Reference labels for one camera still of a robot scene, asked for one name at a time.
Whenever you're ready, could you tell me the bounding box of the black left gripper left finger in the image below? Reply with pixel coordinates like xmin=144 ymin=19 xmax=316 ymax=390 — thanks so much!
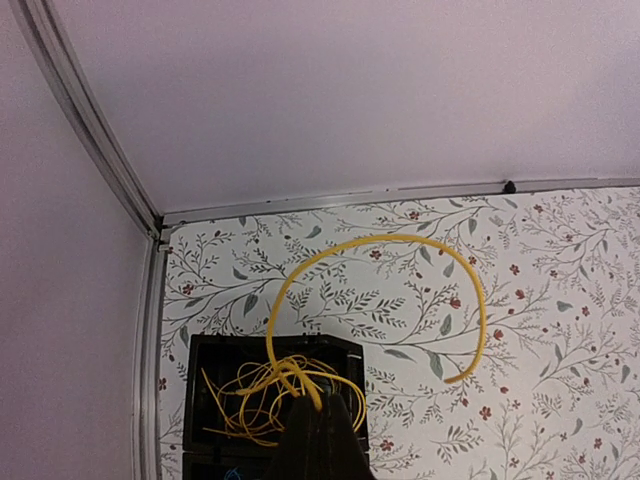
xmin=264 ymin=397 xmax=322 ymax=480

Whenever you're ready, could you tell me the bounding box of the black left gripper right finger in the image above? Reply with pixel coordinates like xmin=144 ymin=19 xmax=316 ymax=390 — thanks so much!
xmin=323 ymin=394 xmax=374 ymax=480

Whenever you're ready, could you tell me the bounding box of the black three-compartment bin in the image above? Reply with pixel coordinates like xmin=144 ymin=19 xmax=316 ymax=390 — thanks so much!
xmin=182 ymin=334 xmax=369 ymax=479

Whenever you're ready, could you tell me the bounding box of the floral patterned table mat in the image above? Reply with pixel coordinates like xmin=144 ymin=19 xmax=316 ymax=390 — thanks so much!
xmin=159 ymin=188 xmax=639 ymax=479

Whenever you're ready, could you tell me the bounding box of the small black wall knob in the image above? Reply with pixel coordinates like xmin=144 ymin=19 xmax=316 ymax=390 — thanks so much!
xmin=502 ymin=180 xmax=517 ymax=195

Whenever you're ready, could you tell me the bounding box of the left aluminium corner post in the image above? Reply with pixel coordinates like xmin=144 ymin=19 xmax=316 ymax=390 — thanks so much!
xmin=9 ymin=1 xmax=162 ymax=241

